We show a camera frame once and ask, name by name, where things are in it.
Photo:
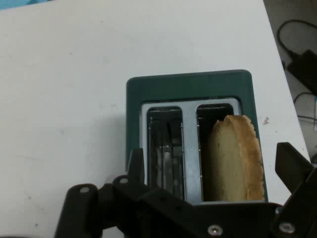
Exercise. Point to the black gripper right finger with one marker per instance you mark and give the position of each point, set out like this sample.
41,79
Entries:
301,188

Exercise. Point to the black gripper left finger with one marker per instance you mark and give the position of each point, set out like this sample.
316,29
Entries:
79,210

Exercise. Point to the toasted bread slice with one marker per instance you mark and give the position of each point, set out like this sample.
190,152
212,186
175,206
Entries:
230,161

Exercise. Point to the black power adapter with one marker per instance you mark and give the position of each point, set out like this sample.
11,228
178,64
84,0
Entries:
304,67

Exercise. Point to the dark green two-slot toaster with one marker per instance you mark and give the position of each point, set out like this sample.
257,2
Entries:
188,86

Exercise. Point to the cyan foam mat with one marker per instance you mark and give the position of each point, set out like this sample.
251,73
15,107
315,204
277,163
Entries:
22,3

